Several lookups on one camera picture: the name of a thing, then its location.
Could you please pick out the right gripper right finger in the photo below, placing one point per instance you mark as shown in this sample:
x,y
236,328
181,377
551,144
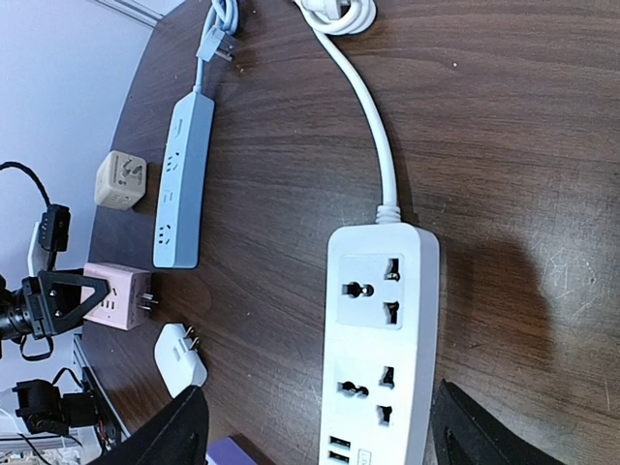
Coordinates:
x,y
465,433

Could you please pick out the white power strip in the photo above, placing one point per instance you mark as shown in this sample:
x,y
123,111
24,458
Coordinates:
x,y
381,328

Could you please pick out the light blue power strip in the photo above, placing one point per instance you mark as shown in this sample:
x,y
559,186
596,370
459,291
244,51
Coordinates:
x,y
179,206

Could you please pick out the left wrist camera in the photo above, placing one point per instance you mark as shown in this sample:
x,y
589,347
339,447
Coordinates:
x,y
49,238

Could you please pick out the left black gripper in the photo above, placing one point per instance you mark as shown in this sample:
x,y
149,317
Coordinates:
x,y
66,298

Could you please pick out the pink cube adapter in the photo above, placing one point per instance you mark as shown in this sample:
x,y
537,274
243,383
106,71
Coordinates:
x,y
130,299

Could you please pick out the purple power strip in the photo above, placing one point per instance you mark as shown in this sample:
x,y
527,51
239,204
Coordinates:
x,y
235,450

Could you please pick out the white small adapter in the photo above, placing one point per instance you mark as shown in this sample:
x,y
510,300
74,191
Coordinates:
x,y
177,357

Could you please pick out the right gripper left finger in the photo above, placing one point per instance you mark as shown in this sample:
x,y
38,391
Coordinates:
x,y
176,435

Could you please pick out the beige cube socket adapter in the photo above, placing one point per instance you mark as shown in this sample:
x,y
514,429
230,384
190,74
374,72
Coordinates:
x,y
120,181

